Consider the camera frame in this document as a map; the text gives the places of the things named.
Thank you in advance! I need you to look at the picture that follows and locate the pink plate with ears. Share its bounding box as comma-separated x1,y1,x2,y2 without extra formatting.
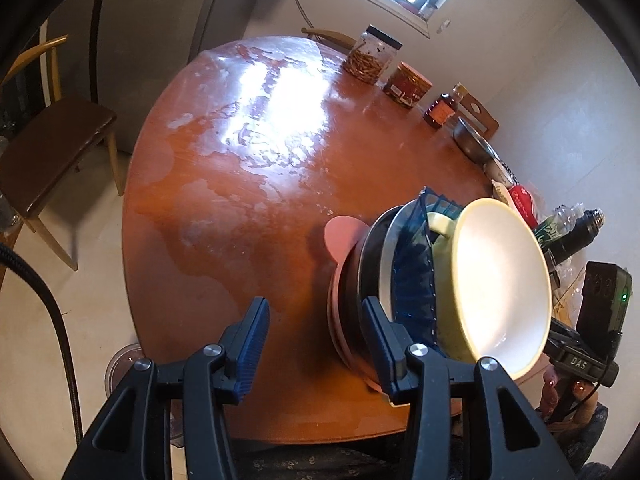
324,215,396,393

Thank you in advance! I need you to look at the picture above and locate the white patterned bowl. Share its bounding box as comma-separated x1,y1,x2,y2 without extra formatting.
482,157,518,186

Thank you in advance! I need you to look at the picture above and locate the black cable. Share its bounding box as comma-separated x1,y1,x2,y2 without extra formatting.
0,242,83,448

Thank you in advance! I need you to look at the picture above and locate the brown wooden chair with cutout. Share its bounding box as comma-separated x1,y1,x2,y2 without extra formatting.
457,92,500,137

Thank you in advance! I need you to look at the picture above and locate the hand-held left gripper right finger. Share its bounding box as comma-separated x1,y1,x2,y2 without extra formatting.
362,296,566,480

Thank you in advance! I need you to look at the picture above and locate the grey tall cabinet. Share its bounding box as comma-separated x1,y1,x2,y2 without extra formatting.
90,0,281,126

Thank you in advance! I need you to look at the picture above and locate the deep steel bowl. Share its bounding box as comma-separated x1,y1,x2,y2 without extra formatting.
356,204,426,346

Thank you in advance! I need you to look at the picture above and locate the person's right hand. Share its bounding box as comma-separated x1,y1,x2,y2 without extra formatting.
540,367,601,426

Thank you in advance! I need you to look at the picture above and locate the brown syrup bottle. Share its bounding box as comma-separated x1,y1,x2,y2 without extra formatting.
424,84,467,130

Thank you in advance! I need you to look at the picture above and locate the clear plastic packaging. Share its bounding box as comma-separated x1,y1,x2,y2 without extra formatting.
552,260,588,326

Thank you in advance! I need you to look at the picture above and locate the red snack can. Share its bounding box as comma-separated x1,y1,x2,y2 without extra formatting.
383,61,432,109

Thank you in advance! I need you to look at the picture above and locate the cream shell-shaped plate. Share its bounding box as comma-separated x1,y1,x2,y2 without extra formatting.
378,202,431,311

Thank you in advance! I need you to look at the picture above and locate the red plastic bag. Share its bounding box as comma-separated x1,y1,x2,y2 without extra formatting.
507,184,541,228

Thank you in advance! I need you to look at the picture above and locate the clear trash bin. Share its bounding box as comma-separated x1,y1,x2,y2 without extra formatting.
105,342,186,448

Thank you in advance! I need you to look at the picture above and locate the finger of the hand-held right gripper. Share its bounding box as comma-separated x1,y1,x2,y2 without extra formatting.
547,321,578,345

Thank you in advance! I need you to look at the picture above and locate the clear jar with black lid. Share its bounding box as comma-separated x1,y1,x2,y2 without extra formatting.
342,25,403,85

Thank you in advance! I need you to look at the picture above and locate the small steel basin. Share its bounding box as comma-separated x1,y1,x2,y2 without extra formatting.
452,117,501,163

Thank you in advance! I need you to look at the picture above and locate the blue plastic fan-shaped dish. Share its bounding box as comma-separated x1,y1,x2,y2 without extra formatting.
389,187,462,352

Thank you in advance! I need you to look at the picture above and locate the white dish with snacks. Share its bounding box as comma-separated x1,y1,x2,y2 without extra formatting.
492,180,516,206

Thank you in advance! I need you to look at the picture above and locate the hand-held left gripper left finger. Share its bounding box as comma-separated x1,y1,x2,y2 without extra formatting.
62,296,271,480

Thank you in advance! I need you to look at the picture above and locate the black thermos flask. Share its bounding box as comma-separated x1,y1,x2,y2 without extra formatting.
542,207,608,266

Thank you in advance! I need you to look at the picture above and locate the cream enamel bowl with handles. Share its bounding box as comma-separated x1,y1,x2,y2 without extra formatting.
427,197,552,381

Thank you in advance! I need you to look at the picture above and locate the green label glass bottle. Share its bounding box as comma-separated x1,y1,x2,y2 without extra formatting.
532,202,586,248

